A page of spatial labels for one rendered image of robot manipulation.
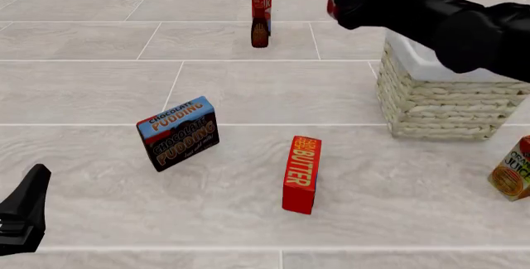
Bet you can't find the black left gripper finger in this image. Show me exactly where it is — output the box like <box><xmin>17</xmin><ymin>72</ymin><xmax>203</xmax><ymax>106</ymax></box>
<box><xmin>0</xmin><ymin>163</ymin><xmax>52</xmax><ymax>230</ymax></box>

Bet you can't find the dark brown sauce bottle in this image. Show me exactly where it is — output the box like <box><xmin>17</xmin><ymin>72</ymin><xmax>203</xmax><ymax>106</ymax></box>
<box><xmin>250</xmin><ymin>17</ymin><xmax>272</xmax><ymax>49</ymax></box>

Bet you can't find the white wicker basket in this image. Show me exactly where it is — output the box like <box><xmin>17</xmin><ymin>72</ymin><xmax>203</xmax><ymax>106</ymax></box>
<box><xmin>375</xmin><ymin>28</ymin><xmax>530</xmax><ymax>142</ymax></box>

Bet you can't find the red butter box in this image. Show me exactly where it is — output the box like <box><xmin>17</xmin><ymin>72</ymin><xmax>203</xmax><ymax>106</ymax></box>
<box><xmin>282</xmin><ymin>135</ymin><xmax>323</xmax><ymax>216</ymax></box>

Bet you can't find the chocolate pudding box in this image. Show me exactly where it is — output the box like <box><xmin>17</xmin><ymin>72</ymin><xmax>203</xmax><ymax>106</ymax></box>
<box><xmin>135</xmin><ymin>95</ymin><xmax>221</xmax><ymax>173</ymax></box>

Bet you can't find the orange juice carton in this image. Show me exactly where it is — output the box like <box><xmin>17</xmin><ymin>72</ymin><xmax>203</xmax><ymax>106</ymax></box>
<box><xmin>488</xmin><ymin>135</ymin><xmax>530</xmax><ymax>202</ymax></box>

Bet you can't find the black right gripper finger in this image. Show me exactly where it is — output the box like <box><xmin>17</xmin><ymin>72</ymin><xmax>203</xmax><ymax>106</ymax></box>
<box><xmin>335</xmin><ymin>0</ymin><xmax>369</xmax><ymax>24</ymax></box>

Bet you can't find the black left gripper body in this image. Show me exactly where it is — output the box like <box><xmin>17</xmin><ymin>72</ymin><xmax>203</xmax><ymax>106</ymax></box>
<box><xmin>0</xmin><ymin>215</ymin><xmax>46</xmax><ymax>257</ymax></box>

